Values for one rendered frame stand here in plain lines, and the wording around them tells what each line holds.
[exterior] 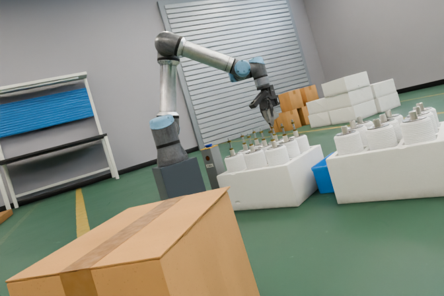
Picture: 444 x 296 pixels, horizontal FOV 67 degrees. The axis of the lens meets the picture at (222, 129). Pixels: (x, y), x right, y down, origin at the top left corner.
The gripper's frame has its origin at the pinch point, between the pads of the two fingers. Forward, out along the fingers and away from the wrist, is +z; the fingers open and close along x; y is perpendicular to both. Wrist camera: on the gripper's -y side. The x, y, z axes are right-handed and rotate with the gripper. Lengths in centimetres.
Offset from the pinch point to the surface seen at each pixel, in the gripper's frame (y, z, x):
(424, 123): 3, 10, -75
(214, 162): -29.9, 10.9, 14.9
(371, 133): -5, 10, -61
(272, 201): -25.2, 31.1, -19.3
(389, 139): -2, 14, -65
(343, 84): 220, -11, 128
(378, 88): 271, 5, 120
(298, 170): -12.6, 21.5, -26.7
